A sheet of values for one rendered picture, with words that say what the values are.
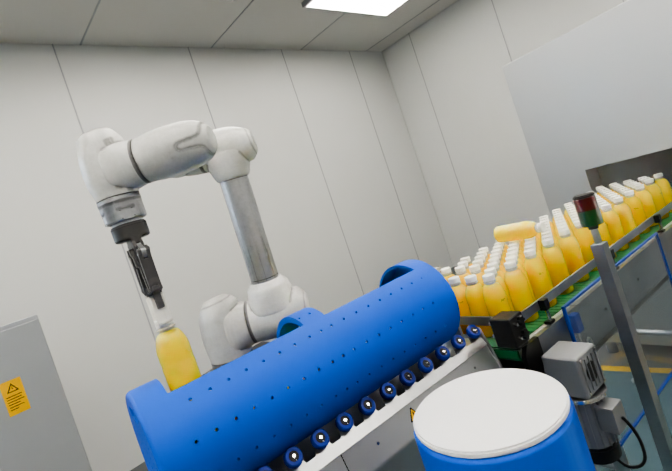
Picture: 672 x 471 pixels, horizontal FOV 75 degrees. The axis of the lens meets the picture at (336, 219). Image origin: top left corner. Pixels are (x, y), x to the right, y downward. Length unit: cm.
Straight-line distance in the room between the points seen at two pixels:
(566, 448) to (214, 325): 113
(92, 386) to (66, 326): 47
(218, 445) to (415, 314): 59
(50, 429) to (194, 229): 212
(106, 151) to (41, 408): 160
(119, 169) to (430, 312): 87
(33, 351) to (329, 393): 161
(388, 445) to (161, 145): 89
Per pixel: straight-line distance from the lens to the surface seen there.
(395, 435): 125
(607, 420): 152
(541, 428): 81
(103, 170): 104
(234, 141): 151
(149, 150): 100
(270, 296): 154
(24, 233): 374
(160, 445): 98
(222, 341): 160
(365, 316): 117
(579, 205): 154
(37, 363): 242
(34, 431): 245
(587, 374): 147
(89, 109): 411
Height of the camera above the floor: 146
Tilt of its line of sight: 1 degrees down
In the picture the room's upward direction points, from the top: 19 degrees counter-clockwise
